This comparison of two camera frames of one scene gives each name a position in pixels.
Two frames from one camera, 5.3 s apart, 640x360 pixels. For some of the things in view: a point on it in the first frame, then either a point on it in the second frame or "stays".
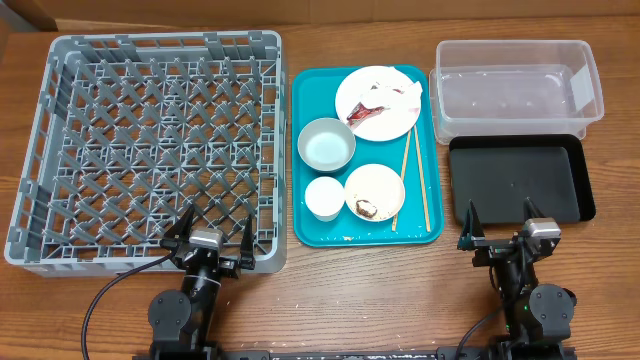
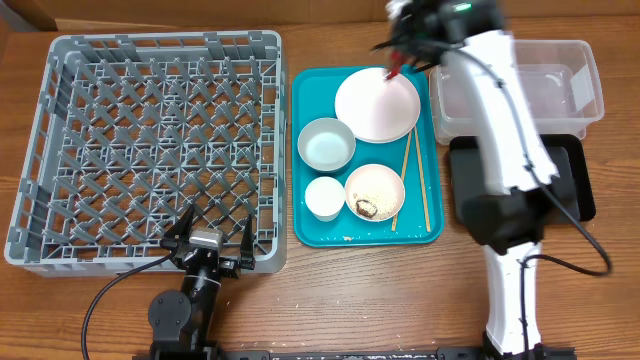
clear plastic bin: x=506 y=87 stays
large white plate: x=379 y=103 stays
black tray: x=498 y=172 stays
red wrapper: x=361 y=112 → x=395 y=59
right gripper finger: x=530 y=211 → x=426 y=67
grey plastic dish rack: x=133 y=129 stays
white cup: x=325 y=197 stays
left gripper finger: x=247 y=254 stays
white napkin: x=379 y=99 → x=394 y=8
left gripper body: x=226 y=267 stays
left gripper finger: x=179 y=233 stays
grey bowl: x=326 y=144 stays
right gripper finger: x=472 y=230 → x=381 y=45
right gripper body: x=503 y=245 → x=417 y=37
